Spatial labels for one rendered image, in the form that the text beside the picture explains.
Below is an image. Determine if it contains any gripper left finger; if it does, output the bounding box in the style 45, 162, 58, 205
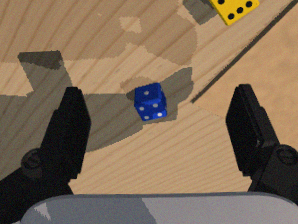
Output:
0, 87, 91, 224

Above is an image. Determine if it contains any yellow die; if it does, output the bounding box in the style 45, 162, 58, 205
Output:
209, 0, 259, 26

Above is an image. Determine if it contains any blue die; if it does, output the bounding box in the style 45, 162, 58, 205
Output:
134, 82, 167, 121

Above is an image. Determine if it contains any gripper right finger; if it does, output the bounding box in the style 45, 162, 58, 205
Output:
225, 84, 298, 206

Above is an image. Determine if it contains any tan square mat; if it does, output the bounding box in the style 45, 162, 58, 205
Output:
192, 0, 298, 148

